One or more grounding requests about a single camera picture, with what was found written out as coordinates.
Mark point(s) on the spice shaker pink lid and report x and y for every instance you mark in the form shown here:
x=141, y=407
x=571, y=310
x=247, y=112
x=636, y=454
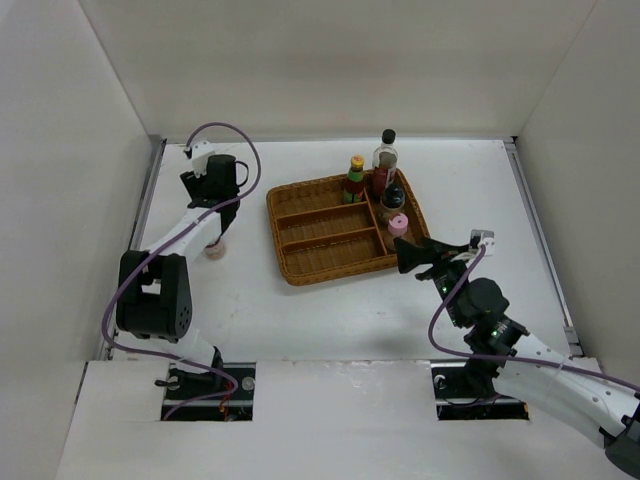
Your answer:
x=397, y=227

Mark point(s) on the spice jar red white lid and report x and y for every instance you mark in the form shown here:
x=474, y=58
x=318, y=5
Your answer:
x=215, y=251

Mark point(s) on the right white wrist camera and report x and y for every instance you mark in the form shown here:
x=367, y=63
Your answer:
x=483, y=239

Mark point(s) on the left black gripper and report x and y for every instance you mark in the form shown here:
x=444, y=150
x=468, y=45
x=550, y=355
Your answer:
x=195, y=184

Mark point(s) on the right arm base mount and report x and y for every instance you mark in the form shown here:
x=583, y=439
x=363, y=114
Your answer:
x=464, y=392

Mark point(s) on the dark sauce bottle black cap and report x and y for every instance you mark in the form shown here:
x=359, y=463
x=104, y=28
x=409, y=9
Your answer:
x=384, y=164

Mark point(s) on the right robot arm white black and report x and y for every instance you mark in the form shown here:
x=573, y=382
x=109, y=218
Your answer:
x=506, y=359

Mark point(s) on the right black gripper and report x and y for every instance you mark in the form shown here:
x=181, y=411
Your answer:
x=410, y=255

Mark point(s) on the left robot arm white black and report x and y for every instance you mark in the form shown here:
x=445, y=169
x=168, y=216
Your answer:
x=157, y=305

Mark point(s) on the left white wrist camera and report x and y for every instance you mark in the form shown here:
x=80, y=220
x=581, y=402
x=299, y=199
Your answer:
x=198, y=153

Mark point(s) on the green bottle yellow cap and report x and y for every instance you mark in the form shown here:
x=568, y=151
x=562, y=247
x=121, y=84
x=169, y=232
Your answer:
x=354, y=184

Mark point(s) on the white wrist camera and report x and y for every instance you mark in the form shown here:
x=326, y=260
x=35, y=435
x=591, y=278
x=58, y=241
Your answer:
x=483, y=239
x=198, y=153

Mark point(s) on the brown wicker divided tray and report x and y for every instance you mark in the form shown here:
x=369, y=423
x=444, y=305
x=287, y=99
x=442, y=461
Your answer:
x=317, y=237

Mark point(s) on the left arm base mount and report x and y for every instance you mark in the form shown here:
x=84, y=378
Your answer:
x=194, y=396

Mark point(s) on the pepper grinder black top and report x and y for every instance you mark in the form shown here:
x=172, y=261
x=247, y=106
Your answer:
x=391, y=203

